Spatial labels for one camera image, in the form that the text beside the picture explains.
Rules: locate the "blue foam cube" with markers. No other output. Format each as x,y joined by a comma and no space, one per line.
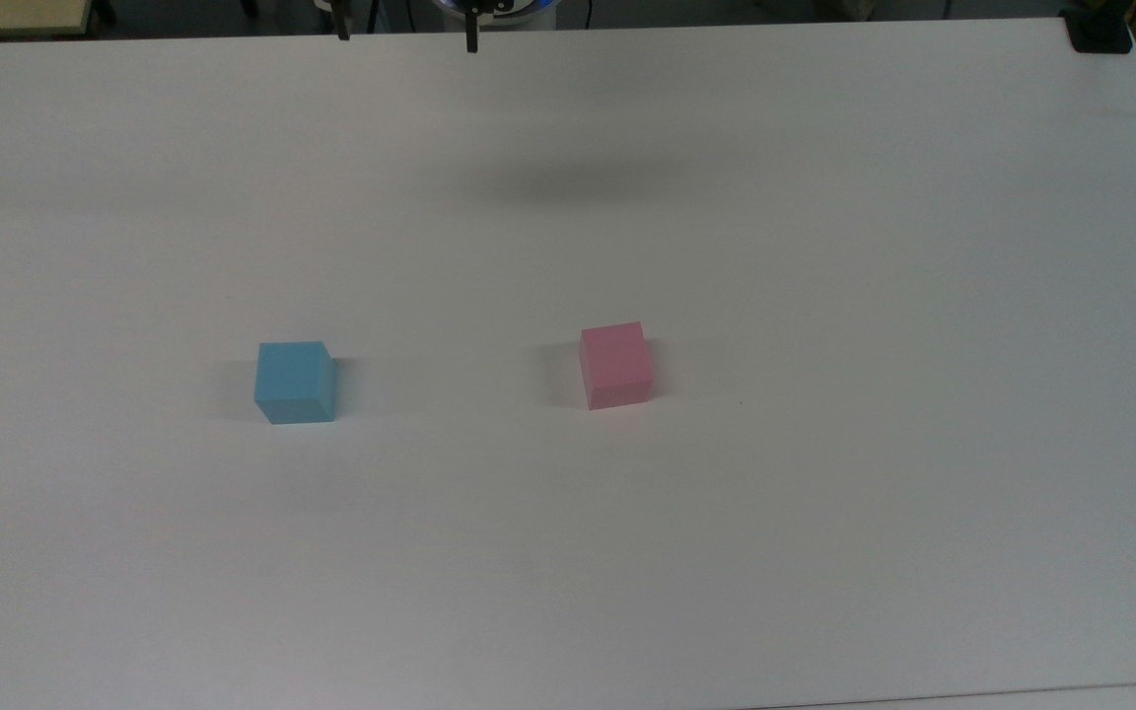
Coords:
294,385

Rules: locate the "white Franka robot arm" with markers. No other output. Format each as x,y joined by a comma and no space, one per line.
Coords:
494,5

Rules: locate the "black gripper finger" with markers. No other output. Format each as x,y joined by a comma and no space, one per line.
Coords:
472,35
342,25

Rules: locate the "pink foam cube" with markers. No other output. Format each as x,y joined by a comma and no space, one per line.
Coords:
615,367

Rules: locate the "light wooden board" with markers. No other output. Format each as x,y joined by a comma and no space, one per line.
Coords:
16,15

